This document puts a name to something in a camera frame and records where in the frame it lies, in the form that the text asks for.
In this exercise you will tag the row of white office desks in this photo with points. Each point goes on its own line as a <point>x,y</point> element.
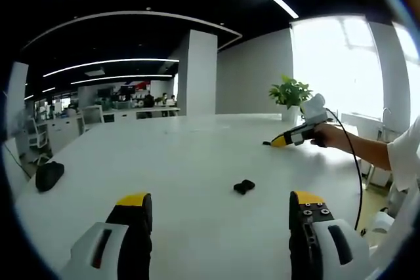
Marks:
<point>62,132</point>

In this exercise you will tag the black pouch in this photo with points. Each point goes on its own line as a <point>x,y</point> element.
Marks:
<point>49,175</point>

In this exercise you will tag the black plastic buckle part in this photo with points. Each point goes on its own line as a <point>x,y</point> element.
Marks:
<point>266,143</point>
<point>244,187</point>

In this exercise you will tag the white side desk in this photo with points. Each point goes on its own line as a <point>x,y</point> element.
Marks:
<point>380,176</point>

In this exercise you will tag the red white wall banner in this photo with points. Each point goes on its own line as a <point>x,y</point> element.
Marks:
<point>136,87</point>

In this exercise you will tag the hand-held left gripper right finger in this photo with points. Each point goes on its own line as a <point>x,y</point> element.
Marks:
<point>325,247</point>

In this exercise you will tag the person's right hand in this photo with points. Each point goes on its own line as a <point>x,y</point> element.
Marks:
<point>329,135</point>

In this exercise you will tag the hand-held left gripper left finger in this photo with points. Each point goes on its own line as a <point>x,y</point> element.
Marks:
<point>92,253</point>

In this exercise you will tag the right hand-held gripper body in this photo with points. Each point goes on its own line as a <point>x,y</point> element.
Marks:
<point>315,111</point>

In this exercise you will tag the potted green plant white pot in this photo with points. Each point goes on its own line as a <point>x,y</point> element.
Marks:
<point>290,94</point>

